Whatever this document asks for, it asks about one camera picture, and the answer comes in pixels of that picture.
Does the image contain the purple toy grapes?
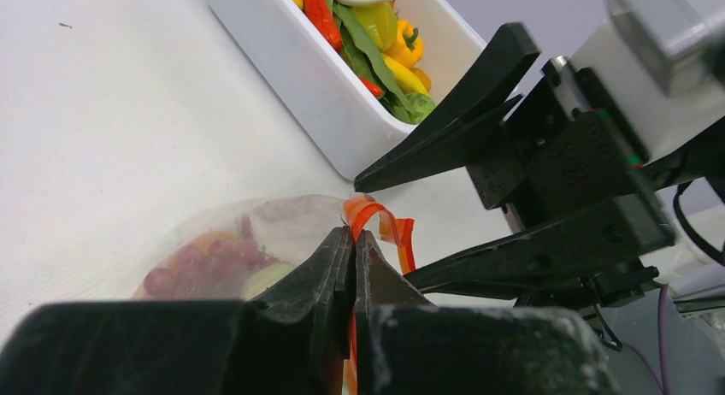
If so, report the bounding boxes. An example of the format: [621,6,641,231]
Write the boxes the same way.
[134,215,280,300]

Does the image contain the clear zip top bag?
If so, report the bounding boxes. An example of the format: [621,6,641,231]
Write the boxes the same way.
[133,194,417,395]

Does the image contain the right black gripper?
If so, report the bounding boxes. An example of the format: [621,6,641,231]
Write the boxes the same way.
[354,22,675,310]

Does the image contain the small green toy sprout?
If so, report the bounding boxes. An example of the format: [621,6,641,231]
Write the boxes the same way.
[393,92,437,125]

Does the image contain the yellow toy bell pepper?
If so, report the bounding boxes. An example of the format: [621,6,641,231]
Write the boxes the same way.
[385,19,424,69]

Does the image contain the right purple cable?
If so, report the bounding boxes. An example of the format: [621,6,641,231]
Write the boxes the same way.
[622,283,672,395]

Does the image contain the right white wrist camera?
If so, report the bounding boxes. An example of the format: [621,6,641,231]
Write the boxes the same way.
[573,0,724,162]

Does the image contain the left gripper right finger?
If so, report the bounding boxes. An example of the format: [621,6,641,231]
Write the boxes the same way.
[352,231,618,394]

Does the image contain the green toy cabbage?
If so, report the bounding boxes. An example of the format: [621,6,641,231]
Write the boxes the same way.
[240,262,296,301]

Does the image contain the white plastic food bin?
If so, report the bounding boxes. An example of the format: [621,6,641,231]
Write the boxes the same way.
[207,0,486,180]

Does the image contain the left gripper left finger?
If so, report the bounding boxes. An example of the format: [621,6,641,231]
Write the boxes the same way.
[1,227,352,394]

